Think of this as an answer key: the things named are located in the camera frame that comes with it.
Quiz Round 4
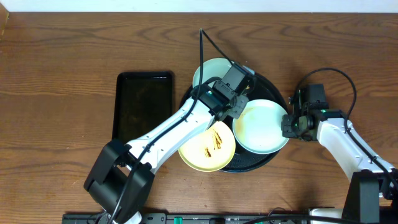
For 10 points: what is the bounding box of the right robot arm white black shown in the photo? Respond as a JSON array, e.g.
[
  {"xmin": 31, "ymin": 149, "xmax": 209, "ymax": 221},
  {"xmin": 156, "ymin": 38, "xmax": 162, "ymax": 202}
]
[{"xmin": 281, "ymin": 109, "xmax": 397, "ymax": 223}]

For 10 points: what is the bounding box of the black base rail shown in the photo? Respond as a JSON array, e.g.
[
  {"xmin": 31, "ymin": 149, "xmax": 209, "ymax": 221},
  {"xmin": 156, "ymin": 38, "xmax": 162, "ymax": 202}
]
[{"xmin": 61, "ymin": 212, "xmax": 343, "ymax": 224}]

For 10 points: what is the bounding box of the mint plate top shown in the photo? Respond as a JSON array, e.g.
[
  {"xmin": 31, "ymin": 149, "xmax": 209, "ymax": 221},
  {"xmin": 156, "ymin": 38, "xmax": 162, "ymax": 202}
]
[{"xmin": 192, "ymin": 58, "xmax": 232, "ymax": 88}]

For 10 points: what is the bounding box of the mint plate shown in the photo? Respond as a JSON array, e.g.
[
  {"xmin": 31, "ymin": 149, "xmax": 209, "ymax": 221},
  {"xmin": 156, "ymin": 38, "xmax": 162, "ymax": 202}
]
[
  {"xmin": 232, "ymin": 99, "xmax": 289, "ymax": 154},
  {"xmin": 192, "ymin": 58, "xmax": 232, "ymax": 88}
]

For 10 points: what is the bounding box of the black rectangular tray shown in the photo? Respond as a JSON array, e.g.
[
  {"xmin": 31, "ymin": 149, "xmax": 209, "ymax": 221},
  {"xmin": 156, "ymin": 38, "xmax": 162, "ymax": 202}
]
[{"xmin": 112, "ymin": 71, "xmax": 174, "ymax": 144}]

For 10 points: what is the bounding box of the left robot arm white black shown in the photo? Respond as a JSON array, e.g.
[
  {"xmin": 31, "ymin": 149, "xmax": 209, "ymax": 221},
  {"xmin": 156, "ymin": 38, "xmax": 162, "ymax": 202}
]
[{"xmin": 84, "ymin": 81, "xmax": 249, "ymax": 223}]

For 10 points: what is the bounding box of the yellow plate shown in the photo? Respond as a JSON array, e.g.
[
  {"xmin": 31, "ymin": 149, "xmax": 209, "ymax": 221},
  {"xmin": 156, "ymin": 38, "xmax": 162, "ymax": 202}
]
[{"xmin": 178, "ymin": 121, "xmax": 236, "ymax": 172}]

